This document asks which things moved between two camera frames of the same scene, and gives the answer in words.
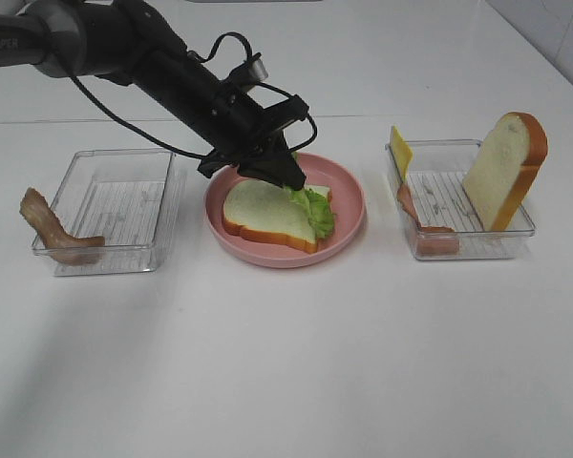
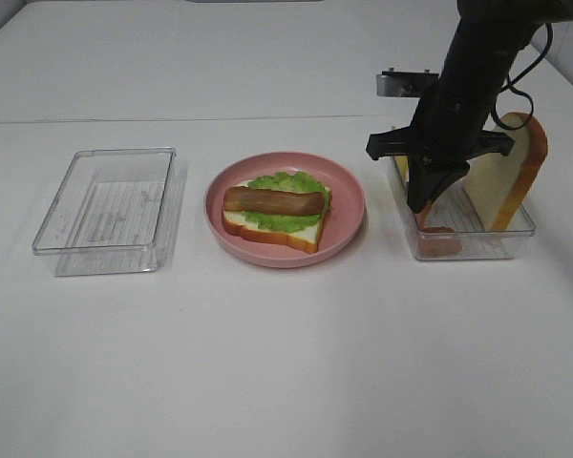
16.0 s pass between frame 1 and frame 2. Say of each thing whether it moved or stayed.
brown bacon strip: moved
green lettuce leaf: moved
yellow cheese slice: stayed
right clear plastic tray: stayed
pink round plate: stayed
